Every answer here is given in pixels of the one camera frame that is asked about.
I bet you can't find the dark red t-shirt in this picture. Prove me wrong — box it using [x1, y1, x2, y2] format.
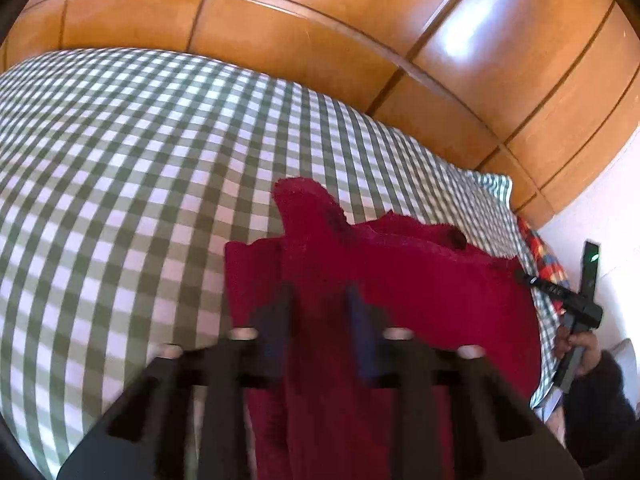
[224, 178, 541, 479]

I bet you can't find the dark sleeve right forearm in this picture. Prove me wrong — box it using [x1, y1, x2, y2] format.
[563, 351, 639, 479]

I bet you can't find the person's right hand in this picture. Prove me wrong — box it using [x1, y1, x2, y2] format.
[554, 326, 602, 377]

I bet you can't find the multicolour plaid pillow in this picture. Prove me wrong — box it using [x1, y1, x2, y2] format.
[516, 216, 570, 288]

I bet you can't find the green checkered bed sheet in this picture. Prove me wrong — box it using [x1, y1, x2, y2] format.
[1, 49, 536, 479]

